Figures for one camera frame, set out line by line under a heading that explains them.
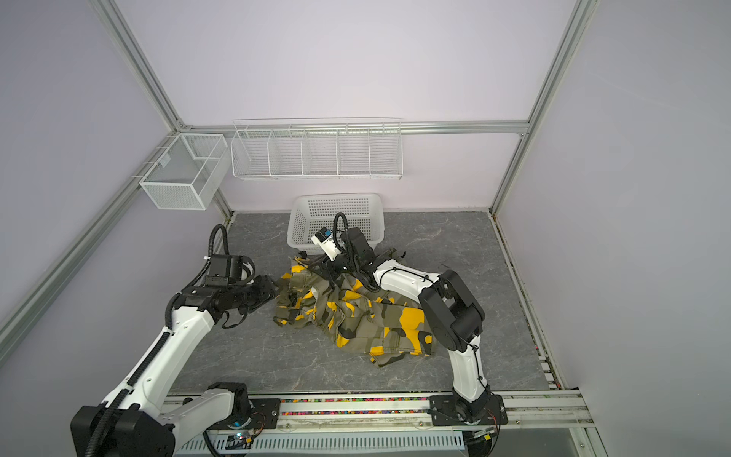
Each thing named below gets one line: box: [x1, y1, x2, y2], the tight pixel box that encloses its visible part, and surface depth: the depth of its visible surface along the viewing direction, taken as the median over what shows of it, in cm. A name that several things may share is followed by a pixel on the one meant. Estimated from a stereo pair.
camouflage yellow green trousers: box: [274, 258, 437, 366], surface depth 86 cm
